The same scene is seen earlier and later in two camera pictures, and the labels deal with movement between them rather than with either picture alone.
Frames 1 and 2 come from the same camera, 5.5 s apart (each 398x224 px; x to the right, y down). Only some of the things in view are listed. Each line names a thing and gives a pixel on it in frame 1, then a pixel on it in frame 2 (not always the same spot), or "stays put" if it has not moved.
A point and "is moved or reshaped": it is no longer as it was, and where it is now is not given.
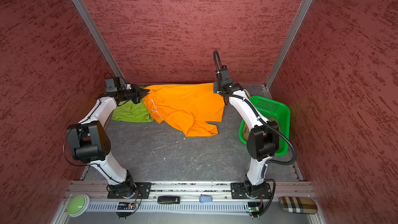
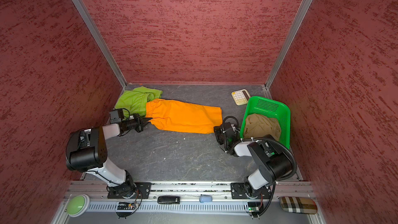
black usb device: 169,199 stays put
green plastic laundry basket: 271,109 stays put
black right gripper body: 218,87 -> 220,138
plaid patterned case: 298,205 stays put
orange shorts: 190,108 is moved or reshaped
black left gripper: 138,94 -> 140,121
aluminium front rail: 214,199 stays put
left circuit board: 126,206 stays put
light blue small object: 204,198 stays put
